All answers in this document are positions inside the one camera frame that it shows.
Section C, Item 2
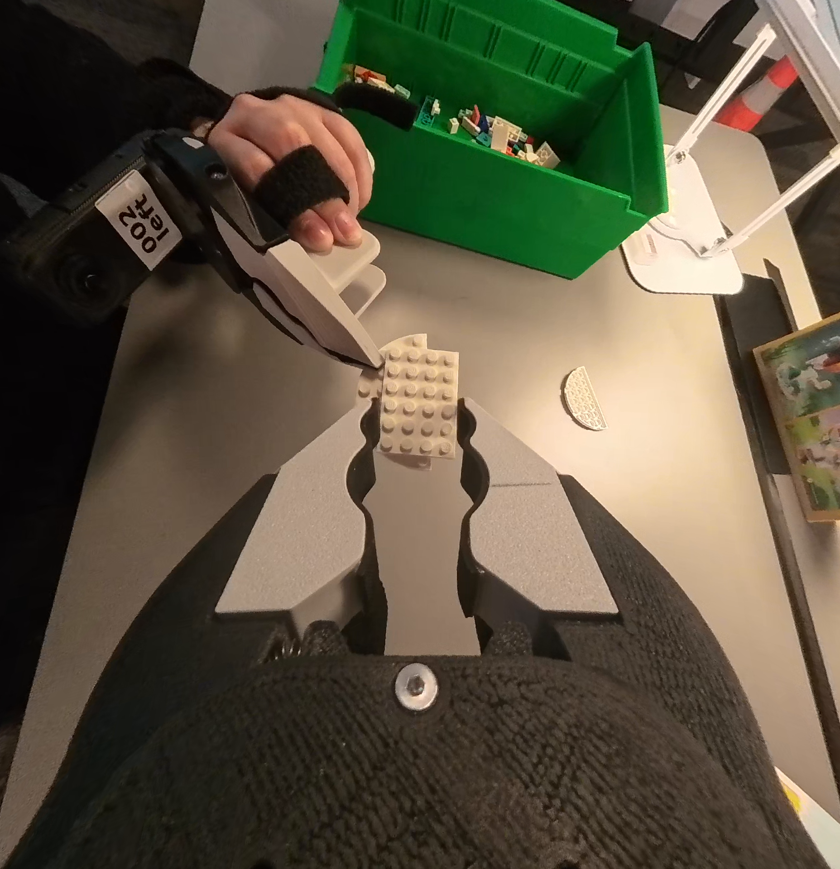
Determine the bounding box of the person's left forearm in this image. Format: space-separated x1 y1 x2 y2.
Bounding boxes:
0 0 342 177

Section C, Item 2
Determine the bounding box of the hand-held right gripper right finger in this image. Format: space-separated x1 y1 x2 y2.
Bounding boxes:
452 397 619 639

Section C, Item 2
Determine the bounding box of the cream rectangular lego plate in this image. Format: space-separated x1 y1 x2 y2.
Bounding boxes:
375 348 461 463

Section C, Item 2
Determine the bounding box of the person's left hand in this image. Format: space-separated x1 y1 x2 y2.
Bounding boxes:
208 90 375 252

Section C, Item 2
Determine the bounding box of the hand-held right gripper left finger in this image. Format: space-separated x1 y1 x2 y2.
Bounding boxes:
216 397 383 629

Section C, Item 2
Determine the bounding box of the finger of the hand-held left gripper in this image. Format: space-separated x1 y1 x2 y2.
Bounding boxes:
264 238 385 369
247 280 368 374

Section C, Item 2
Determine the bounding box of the wooden book stand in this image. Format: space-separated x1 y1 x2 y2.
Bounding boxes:
620 0 840 296

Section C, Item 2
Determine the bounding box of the colourful lego box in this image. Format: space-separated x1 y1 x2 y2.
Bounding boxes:
753 315 840 524

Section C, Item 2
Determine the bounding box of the orange traffic cone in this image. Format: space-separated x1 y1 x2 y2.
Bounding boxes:
715 54 801 133

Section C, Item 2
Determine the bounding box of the cream half-round lego plate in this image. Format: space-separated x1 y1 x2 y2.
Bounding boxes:
561 365 610 432
355 331 434 473

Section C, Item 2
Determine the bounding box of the pile of loose lego pieces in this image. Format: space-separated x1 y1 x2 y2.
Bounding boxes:
335 62 563 169

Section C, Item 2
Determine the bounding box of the green plastic bin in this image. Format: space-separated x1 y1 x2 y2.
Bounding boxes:
310 0 668 281

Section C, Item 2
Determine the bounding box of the person's black clothing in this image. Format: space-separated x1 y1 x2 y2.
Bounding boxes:
0 170 132 727

